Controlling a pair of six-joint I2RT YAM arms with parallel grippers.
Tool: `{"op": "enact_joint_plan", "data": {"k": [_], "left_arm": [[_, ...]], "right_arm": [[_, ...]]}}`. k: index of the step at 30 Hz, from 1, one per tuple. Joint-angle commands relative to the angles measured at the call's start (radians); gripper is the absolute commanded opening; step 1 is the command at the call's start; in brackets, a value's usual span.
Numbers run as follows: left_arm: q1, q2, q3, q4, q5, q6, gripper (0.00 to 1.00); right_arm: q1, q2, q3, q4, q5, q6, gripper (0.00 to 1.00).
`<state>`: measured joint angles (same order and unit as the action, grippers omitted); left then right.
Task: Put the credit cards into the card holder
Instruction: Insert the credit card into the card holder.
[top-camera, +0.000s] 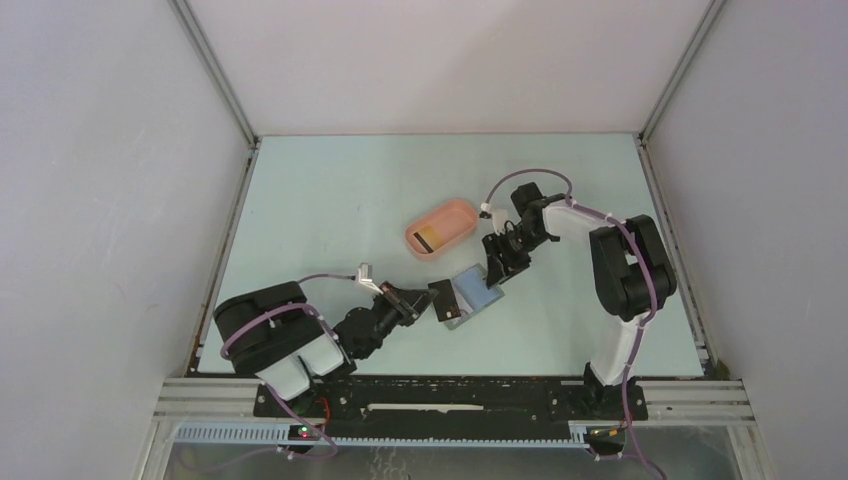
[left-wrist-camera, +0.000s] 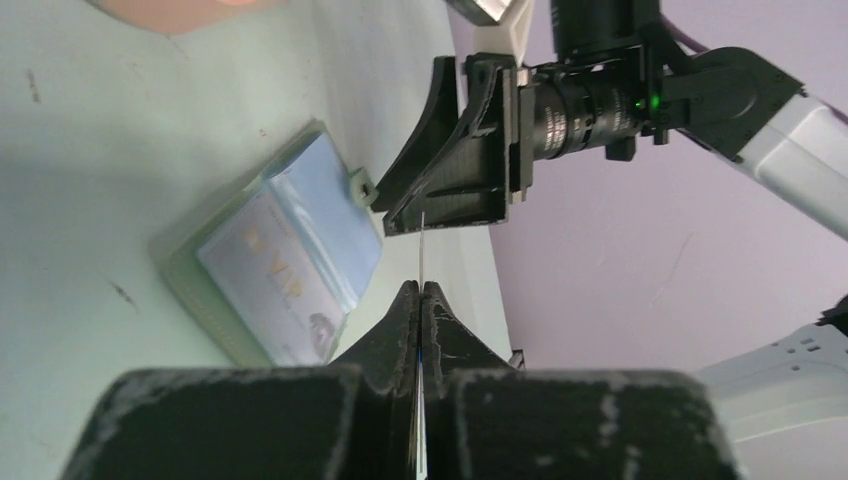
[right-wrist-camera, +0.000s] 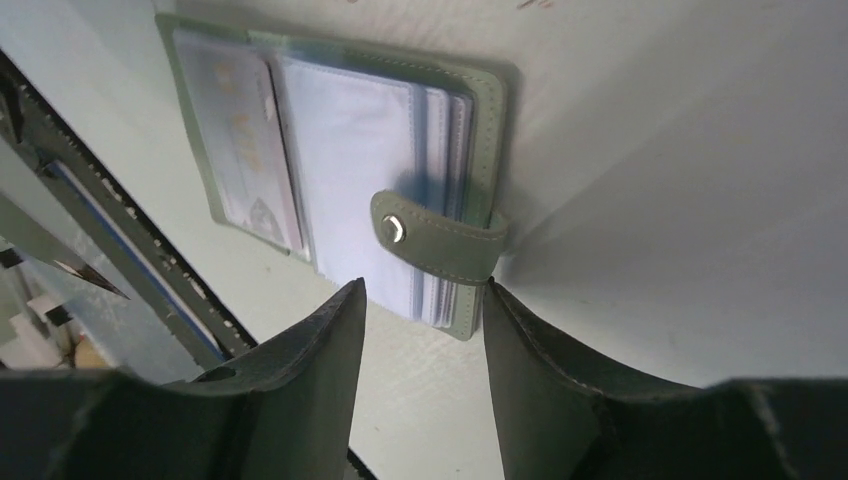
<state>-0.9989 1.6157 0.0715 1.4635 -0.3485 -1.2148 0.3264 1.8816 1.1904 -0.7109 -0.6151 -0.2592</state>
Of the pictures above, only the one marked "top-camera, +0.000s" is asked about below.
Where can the gold striped credit card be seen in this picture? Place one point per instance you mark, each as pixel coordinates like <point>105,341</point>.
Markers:
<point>428,239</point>

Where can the right controller board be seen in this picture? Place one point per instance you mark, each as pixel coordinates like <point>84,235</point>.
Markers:
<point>603,434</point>

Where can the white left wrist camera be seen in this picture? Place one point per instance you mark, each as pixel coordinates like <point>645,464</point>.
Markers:
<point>364,278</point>

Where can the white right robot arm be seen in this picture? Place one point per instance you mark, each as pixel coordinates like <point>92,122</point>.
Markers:
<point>633,276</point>

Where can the aluminium frame rail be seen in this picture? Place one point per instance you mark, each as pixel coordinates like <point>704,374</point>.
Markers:
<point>220,409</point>

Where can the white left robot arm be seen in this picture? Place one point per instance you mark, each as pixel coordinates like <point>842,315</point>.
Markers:
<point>276,335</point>

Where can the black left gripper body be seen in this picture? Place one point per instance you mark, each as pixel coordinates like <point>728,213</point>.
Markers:
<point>388,311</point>

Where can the left controller board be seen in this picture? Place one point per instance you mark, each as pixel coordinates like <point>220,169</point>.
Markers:
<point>302,433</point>

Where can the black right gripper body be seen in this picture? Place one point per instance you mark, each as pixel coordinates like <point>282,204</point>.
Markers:
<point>520,241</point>

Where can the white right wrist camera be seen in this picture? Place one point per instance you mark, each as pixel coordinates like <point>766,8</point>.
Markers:
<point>498,217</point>

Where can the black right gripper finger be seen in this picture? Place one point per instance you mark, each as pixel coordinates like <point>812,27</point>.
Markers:
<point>495,267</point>
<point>512,266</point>

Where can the pink oval tray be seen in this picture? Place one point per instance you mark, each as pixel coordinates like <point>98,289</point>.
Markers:
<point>455,220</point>

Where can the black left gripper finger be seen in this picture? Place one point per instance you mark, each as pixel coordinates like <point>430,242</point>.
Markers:
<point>410,317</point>
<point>416,299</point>

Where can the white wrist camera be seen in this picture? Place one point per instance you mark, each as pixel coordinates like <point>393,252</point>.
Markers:
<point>498,217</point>
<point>364,278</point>

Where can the controller board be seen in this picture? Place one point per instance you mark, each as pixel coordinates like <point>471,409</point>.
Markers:
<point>603,434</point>
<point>302,433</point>

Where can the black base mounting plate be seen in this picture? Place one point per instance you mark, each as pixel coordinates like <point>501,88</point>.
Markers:
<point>459,408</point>

